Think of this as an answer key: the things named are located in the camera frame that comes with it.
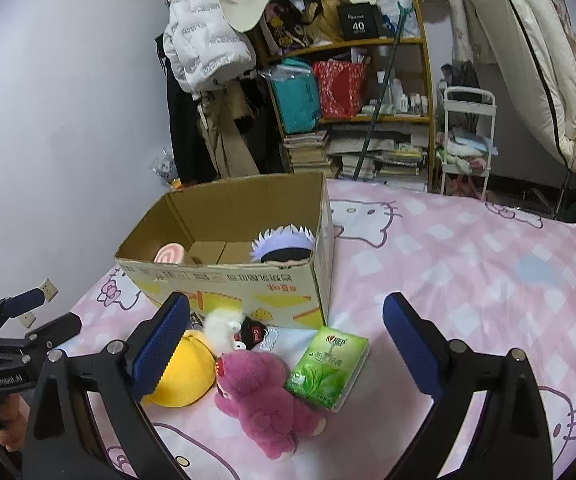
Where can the stack of old books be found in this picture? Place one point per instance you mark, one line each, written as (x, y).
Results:
(308, 152)

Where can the folded clothes pile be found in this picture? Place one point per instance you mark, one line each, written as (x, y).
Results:
(462, 147)

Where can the wooden bookshelf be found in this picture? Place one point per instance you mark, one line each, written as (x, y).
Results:
(367, 46)

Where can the printed cardboard box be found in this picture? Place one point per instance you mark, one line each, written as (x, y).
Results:
(248, 285)

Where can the green tissue pack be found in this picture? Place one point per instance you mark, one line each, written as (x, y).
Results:
(325, 370)

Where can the pink swirl roll plush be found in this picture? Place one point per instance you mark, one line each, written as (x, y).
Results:
(170, 254)

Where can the white fluffy plush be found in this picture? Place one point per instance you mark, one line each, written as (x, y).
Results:
(220, 327)

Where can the white puffer jacket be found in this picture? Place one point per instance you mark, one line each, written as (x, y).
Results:
(203, 35)

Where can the clear plastic bag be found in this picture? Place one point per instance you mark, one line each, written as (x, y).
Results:
(165, 165)

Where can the beige coat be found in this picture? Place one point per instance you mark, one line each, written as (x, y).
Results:
(233, 145)

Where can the pink bear plush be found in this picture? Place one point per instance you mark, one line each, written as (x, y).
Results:
(263, 400)

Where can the pile of magazines and books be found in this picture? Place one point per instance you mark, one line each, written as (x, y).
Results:
(392, 160)

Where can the black skull-print bag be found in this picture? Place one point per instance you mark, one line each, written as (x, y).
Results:
(283, 27)

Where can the row of toiletry bottles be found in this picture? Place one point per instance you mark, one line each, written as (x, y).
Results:
(407, 100)

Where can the pink cat-print bed sheet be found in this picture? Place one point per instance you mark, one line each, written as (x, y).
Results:
(467, 270)

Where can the red gift bag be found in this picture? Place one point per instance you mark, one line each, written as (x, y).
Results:
(340, 90)

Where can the person's left hand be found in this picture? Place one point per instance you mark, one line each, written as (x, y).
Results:
(12, 417)

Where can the cream padded chair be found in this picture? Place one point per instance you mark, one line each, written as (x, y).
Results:
(532, 35)

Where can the black coat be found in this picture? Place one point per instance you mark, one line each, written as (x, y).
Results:
(183, 125)

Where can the yellow round plush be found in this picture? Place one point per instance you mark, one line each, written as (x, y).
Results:
(188, 370)

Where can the purple-haired doll plush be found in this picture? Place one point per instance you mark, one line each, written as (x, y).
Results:
(280, 242)

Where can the black pouch with red label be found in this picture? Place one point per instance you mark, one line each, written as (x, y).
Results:
(254, 333)

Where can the white wall socket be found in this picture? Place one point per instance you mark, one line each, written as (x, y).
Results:
(51, 290)

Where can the white trolley cart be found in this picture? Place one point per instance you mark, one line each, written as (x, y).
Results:
(467, 91)

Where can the teal shopping bag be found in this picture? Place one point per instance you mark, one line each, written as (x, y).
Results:
(295, 100)

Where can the green pole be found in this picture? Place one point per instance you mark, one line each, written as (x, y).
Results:
(382, 90)

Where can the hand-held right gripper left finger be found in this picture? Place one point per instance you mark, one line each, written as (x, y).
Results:
(160, 345)

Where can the black printed can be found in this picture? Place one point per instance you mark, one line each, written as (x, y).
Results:
(196, 319)

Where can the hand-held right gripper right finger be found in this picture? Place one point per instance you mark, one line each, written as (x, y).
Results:
(412, 345)

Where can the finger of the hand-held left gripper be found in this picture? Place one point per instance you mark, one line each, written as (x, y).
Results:
(55, 330)
(23, 302)

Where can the black box with white print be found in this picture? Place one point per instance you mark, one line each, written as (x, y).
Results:
(360, 22)

